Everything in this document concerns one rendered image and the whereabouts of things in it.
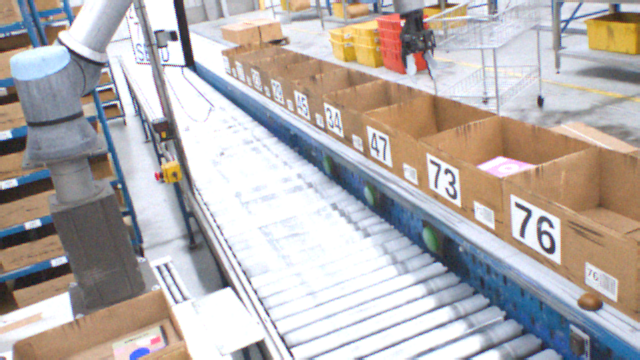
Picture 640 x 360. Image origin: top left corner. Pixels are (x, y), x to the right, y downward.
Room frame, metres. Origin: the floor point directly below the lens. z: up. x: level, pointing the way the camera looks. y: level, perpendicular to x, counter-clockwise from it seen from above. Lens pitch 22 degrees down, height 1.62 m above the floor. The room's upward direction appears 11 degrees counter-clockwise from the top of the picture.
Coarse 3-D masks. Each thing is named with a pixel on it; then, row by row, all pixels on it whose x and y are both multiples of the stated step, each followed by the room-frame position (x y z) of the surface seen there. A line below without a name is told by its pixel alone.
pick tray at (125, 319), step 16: (128, 304) 1.38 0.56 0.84; (144, 304) 1.39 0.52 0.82; (160, 304) 1.41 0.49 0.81; (80, 320) 1.34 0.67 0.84; (96, 320) 1.35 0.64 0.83; (112, 320) 1.36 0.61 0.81; (128, 320) 1.37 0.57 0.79; (144, 320) 1.39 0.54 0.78; (160, 320) 1.40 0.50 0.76; (176, 320) 1.24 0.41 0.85; (32, 336) 1.29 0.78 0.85; (48, 336) 1.31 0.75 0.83; (64, 336) 1.32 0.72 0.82; (80, 336) 1.33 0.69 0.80; (96, 336) 1.34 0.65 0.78; (112, 336) 1.36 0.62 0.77; (128, 336) 1.35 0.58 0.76; (176, 336) 1.31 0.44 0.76; (16, 352) 1.26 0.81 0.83; (32, 352) 1.28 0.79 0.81; (48, 352) 1.30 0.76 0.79; (64, 352) 1.31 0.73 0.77; (80, 352) 1.32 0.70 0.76; (96, 352) 1.31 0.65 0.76; (112, 352) 1.29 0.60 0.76; (160, 352) 1.13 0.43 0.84
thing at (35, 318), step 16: (160, 272) 1.76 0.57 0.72; (48, 304) 1.63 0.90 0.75; (64, 304) 1.61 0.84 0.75; (0, 320) 1.58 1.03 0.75; (16, 320) 1.56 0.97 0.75; (32, 320) 1.55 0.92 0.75; (48, 320) 1.53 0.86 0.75; (64, 320) 1.51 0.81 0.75; (192, 320) 1.39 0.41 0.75; (0, 336) 1.49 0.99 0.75; (16, 336) 1.47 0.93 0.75; (192, 336) 1.31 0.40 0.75; (208, 336) 1.30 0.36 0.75; (0, 352) 1.40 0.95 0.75; (192, 352) 1.24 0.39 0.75; (208, 352) 1.23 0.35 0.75
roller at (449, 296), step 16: (448, 288) 1.32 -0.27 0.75; (464, 288) 1.31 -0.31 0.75; (416, 304) 1.27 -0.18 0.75; (432, 304) 1.27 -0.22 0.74; (448, 304) 1.28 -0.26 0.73; (368, 320) 1.24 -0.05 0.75; (384, 320) 1.24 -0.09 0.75; (400, 320) 1.24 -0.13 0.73; (336, 336) 1.20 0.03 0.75; (352, 336) 1.20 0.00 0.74; (368, 336) 1.21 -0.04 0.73; (304, 352) 1.17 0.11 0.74; (320, 352) 1.17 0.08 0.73
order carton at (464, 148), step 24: (504, 120) 1.70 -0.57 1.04; (432, 144) 1.65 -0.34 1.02; (456, 144) 1.67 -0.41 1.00; (480, 144) 1.70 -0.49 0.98; (504, 144) 1.71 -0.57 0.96; (528, 144) 1.60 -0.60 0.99; (552, 144) 1.51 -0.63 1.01; (576, 144) 1.42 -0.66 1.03; (456, 168) 1.44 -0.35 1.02; (480, 168) 1.34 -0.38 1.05; (528, 168) 1.29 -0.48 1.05; (432, 192) 1.59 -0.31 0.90; (480, 192) 1.35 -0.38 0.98; (504, 240) 1.27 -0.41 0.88
